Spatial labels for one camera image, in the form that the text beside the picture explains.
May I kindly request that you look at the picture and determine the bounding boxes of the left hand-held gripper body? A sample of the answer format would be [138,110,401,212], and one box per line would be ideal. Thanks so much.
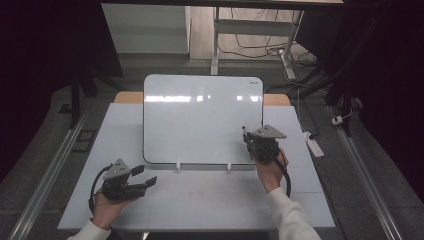
[101,158,147,201]

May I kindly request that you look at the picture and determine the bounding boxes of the person's left hand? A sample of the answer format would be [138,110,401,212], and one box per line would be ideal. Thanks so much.
[91,194,139,230]

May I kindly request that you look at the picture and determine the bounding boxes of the aluminium floor rail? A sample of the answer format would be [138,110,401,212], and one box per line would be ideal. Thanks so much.
[8,109,92,240]
[328,105,404,240]

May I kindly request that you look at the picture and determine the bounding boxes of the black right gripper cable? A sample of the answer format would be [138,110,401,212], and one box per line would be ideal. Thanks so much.
[273,157,292,198]

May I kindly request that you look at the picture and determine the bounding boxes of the black floor cables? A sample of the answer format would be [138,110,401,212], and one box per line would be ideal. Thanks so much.
[218,8,318,69]

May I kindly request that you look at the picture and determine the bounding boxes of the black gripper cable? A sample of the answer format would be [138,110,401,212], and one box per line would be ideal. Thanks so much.
[88,163,114,215]
[273,157,292,198]

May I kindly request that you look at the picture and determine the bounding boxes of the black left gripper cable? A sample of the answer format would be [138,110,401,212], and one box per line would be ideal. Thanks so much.
[88,163,114,215]

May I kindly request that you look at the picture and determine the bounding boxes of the black metal stand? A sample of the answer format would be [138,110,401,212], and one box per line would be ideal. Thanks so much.
[68,64,126,129]

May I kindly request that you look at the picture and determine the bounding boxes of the black floor plate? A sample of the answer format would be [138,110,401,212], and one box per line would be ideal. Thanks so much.
[71,129,98,154]

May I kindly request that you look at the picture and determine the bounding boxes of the white desk frame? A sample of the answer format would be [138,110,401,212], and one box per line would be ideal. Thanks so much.
[210,6,305,81]

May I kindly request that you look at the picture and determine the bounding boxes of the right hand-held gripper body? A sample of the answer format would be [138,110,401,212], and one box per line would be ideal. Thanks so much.
[249,124,287,164]

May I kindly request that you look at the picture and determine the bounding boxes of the person's right hand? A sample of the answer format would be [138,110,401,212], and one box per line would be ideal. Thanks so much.
[254,148,290,194]

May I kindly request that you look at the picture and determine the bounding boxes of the dark curtain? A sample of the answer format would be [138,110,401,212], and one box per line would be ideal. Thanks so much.
[0,0,124,184]
[296,0,424,201]

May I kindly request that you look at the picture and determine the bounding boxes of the white power strip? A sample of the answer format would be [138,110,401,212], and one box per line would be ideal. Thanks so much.
[302,131,325,158]

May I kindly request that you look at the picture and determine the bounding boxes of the white dry-erase whiteboard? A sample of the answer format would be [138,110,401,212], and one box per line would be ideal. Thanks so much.
[142,73,264,166]

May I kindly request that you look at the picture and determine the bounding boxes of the pale table cover sheet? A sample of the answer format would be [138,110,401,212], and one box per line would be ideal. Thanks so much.
[57,102,336,232]

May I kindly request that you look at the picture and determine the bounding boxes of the white cabinet panel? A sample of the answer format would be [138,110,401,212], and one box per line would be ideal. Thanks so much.
[101,3,192,55]

